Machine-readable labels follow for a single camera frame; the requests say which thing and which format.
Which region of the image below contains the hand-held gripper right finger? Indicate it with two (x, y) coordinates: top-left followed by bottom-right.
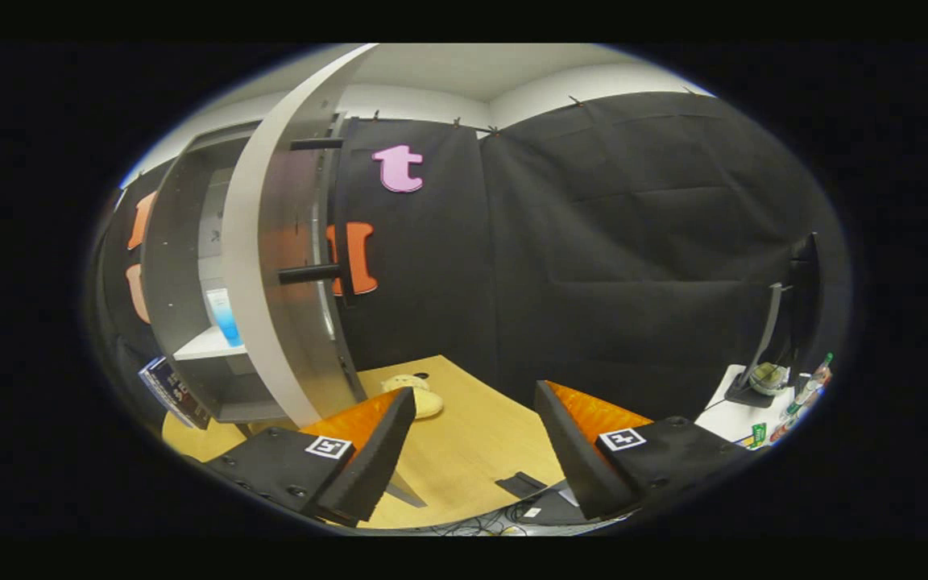
(534, 381), (755, 524)

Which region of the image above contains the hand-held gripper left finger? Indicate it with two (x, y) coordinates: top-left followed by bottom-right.
(190, 387), (417, 528)

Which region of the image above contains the black door handle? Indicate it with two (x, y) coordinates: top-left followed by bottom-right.
(277, 117), (356, 307)

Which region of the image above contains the blue white cosmetic tube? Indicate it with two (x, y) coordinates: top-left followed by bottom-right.
(206, 288), (242, 347)

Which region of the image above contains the beige cabinet door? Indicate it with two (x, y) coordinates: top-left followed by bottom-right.
(221, 43), (427, 508)

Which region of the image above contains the flat black pad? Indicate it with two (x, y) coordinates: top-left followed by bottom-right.
(495, 471), (548, 499)

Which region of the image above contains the dark device white label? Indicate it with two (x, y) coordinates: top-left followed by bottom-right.
(512, 482), (586, 526)

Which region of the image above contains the yellow plush toy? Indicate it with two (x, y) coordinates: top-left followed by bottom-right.
(381, 374), (445, 420)

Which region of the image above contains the white side table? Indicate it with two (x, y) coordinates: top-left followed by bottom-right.
(694, 364), (815, 450)

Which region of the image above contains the round greenish bowl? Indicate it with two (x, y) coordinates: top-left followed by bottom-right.
(752, 362), (789, 396)

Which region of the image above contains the black backdrop cloth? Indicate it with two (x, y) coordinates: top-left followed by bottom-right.
(89, 91), (851, 428)

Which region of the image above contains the clear bottle green cap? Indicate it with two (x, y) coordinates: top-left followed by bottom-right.
(786, 352), (834, 416)

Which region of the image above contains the grey cabinet body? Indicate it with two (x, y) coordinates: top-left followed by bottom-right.
(139, 113), (368, 428)

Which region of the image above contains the black monitor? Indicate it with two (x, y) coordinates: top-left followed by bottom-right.
(726, 232), (822, 408)

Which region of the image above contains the tangle of black cables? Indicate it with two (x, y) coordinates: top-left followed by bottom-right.
(432, 507), (529, 537)

